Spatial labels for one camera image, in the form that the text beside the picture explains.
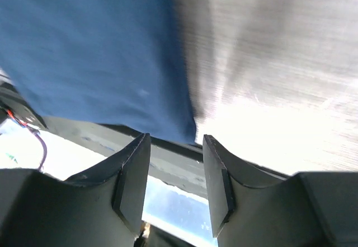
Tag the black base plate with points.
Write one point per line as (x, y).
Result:
(175, 164)

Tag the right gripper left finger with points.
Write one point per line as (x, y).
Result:
(128, 182)

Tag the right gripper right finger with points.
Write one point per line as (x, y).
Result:
(222, 169)

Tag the dark blue t shirt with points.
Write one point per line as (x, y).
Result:
(116, 62)

